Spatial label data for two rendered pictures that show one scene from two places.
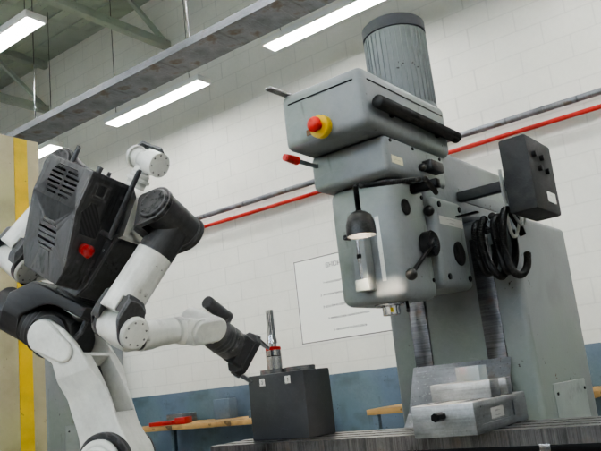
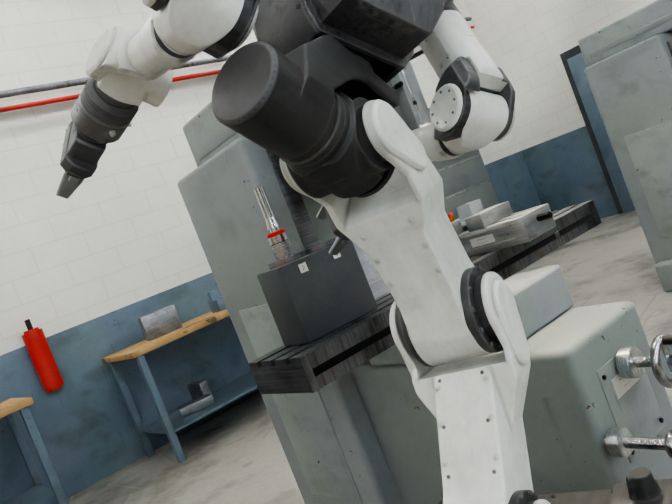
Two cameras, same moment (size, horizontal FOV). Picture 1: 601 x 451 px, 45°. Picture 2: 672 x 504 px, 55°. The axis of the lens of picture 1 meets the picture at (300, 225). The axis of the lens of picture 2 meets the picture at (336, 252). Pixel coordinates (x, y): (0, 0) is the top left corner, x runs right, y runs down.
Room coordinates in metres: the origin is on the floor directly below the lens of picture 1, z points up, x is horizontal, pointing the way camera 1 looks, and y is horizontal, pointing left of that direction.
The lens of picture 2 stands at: (1.66, 1.58, 1.22)
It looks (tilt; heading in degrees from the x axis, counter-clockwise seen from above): 2 degrees down; 287
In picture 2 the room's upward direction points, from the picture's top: 21 degrees counter-clockwise
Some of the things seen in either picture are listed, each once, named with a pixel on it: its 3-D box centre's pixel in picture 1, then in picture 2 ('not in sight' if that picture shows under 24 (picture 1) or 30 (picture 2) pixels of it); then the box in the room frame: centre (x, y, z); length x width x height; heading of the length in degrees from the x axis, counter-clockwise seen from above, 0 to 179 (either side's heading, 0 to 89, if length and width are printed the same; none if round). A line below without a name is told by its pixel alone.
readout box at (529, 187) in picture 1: (531, 178); not in sight; (1.97, -0.66, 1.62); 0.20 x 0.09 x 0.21; 144
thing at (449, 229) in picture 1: (418, 251); not in sight; (2.09, -0.33, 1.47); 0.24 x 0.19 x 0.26; 54
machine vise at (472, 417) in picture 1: (471, 404); (486, 229); (1.79, -0.36, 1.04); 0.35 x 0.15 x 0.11; 147
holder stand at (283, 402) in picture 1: (290, 402); (317, 289); (2.19, 0.09, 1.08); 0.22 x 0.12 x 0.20; 51
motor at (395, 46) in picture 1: (399, 72); not in sight; (2.13, -0.36, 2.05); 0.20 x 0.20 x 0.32
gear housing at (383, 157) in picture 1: (380, 174); not in sight; (1.97, -0.24, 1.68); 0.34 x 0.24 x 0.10; 144
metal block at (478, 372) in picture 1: (471, 378); (471, 212); (1.81, -0.38, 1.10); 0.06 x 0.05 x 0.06; 57
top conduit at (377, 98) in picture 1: (419, 121); not in sight; (1.87, -0.35, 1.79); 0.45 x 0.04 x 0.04; 144
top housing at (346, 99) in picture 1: (369, 128); not in sight; (1.94, -0.22, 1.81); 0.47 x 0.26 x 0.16; 144
